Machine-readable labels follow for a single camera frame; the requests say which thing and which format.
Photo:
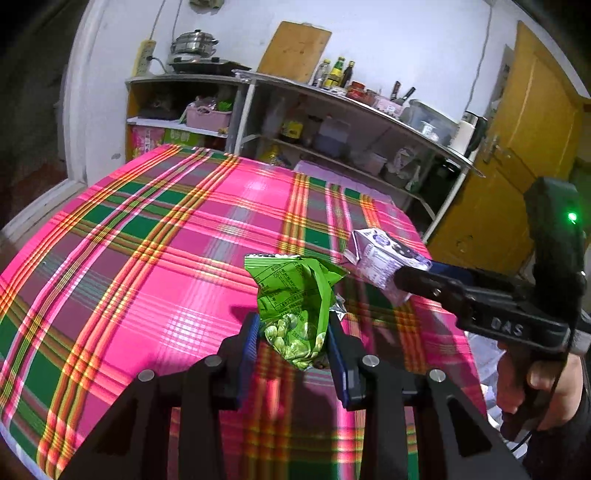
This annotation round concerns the steel cooking pot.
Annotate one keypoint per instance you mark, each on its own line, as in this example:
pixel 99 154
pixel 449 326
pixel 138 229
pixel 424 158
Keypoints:
pixel 195 43

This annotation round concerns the clear plastic bottle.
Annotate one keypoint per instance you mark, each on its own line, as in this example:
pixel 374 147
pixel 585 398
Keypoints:
pixel 321 73

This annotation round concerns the hanging olive cloth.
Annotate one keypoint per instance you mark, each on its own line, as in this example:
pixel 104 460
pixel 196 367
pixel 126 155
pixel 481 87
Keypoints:
pixel 208 4

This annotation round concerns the green snack bag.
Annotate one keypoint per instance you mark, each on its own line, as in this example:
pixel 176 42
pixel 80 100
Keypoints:
pixel 295 295

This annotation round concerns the white thermos flask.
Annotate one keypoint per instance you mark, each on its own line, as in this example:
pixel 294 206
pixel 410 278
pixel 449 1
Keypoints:
pixel 469 134

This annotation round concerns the white power strip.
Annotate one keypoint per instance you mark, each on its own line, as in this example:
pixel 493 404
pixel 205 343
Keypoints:
pixel 143 57

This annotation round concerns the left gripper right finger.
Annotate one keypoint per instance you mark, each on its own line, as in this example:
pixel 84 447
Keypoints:
pixel 345 353

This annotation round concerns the black induction cooker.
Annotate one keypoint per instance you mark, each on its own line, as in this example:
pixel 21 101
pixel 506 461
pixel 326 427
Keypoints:
pixel 201 66

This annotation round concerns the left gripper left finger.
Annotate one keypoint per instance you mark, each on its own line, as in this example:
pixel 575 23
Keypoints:
pixel 238 354

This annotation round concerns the grey metal shelf unit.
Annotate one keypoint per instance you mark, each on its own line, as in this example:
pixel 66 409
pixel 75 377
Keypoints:
pixel 412 166

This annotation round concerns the red lidded jar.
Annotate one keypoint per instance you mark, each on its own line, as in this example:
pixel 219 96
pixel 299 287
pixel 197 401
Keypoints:
pixel 356 91

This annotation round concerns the pink plastic basket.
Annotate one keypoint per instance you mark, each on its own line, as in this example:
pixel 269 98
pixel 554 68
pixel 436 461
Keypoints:
pixel 204 118

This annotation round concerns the wooden cutting board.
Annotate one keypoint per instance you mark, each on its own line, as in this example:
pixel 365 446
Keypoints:
pixel 294 51

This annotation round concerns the small wooden shelf cabinet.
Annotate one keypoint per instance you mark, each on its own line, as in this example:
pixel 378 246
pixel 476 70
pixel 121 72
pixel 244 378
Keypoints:
pixel 156 107

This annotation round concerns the green cap sauce bottle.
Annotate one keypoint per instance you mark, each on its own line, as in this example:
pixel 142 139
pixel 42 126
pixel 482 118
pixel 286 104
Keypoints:
pixel 334 77

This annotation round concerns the purple grape milk carton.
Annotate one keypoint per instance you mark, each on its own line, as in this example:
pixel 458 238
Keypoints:
pixel 376 256

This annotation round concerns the grey oil jug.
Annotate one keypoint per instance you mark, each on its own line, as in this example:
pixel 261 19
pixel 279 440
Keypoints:
pixel 332 137

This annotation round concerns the yellow wooden door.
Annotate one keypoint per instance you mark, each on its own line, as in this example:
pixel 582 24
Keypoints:
pixel 535 133

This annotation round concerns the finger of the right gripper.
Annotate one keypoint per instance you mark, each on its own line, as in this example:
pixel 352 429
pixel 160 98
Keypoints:
pixel 450 293
pixel 483 279

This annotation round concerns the operator right hand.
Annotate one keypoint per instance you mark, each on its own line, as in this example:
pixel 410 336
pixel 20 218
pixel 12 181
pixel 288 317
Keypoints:
pixel 541 376

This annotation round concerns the pink plaid tablecloth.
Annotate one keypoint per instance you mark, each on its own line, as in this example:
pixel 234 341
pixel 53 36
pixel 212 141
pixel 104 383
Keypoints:
pixel 144 270

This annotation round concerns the dark soy sauce bottle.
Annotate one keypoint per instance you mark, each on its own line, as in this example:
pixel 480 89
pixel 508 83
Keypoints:
pixel 347 75

